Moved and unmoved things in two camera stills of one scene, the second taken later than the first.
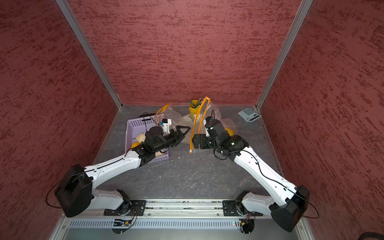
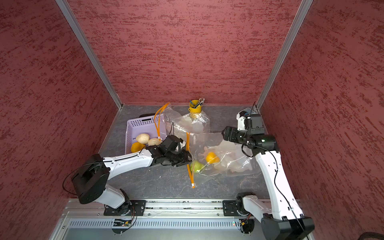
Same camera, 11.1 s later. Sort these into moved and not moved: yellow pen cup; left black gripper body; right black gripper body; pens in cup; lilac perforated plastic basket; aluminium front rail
Moved: right black gripper body; left black gripper body
Not moved: aluminium front rail; lilac perforated plastic basket; yellow pen cup; pens in cup
